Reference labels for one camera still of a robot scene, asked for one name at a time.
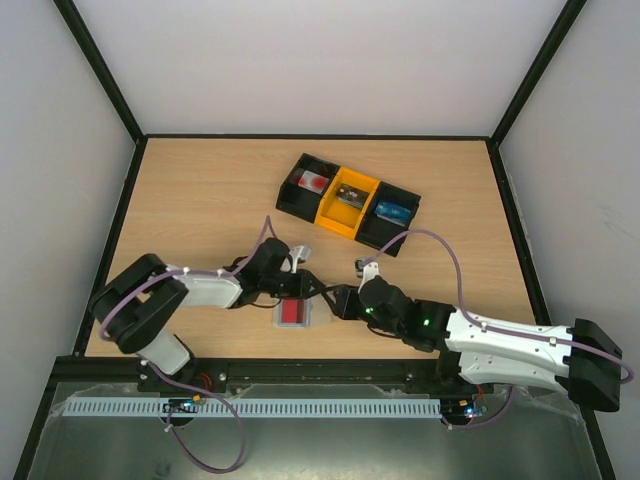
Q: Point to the red white card in bin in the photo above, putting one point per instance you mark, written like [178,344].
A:
[310,181]

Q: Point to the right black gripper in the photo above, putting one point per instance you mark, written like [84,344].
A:
[343,302]

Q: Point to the yellow bin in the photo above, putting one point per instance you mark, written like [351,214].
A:
[336,215]

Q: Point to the blue card in bin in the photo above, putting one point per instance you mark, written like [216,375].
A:
[393,213]

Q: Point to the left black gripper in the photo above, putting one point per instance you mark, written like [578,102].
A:
[306,278]

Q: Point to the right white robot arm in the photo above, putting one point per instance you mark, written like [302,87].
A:
[580,360]

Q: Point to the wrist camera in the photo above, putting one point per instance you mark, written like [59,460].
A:
[366,270]
[296,256]

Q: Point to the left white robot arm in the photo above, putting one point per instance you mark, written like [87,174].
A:
[134,308]

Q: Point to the black aluminium frame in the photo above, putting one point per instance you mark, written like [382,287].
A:
[76,364]

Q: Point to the black bin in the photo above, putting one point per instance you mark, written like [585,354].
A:
[303,189]
[375,232]

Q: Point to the grey slotted cable duct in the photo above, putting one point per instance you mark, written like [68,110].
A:
[140,407]

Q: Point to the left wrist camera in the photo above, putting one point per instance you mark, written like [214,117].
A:
[296,256]

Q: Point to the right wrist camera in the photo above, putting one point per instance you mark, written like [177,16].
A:
[366,270]

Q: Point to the dark card in bin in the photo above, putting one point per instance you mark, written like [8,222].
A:
[352,196]

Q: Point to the beige card holder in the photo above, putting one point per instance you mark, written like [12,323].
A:
[320,314]

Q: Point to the red credit card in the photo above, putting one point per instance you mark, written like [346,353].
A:
[293,312]

